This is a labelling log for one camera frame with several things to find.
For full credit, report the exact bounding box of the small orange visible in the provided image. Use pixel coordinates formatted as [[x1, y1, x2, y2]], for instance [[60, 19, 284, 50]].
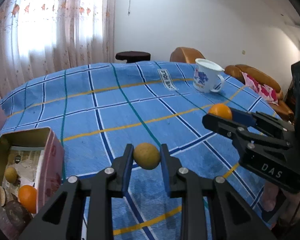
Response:
[[208, 103, 232, 120], [18, 185, 37, 214]]

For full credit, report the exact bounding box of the purple beet root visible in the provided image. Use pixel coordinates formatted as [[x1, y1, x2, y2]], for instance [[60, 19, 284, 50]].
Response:
[[0, 200, 33, 239]]

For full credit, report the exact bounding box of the small green-yellow fruit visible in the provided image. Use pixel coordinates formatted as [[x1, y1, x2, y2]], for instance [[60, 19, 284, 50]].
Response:
[[133, 142, 161, 170]]

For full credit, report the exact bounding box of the person's hand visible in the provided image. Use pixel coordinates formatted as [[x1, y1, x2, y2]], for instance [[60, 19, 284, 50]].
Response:
[[262, 179, 300, 230]]

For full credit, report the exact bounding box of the pink floral cushion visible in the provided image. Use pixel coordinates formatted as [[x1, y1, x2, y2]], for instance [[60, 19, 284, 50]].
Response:
[[242, 72, 278, 105]]

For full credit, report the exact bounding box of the brown leather sofa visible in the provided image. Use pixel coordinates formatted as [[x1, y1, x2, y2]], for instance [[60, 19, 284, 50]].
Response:
[[225, 64, 294, 121]]

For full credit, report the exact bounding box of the white printed mug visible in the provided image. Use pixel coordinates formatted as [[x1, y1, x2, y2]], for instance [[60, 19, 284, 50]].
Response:
[[193, 58, 225, 93]]

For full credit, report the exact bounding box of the pink metal tin box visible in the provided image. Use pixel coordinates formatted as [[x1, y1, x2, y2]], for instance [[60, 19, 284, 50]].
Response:
[[0, 127, 64, 239]]

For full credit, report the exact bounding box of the printed paper in tin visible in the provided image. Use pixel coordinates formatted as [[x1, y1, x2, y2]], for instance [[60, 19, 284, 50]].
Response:
[[1, 146, 44, 201]]

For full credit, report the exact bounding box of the brown leather armchair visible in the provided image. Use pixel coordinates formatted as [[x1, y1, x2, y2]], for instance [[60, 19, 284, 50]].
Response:
[[170, 47, 205, 64]]

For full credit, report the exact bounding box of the dark round stool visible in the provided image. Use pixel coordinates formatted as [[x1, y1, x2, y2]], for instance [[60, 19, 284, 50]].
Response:
[[115, 51, 151, 63]]

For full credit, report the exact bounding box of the floral sheer curtain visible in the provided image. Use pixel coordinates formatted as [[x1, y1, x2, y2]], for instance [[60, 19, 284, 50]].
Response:
[[0, 0, 115, 98]]

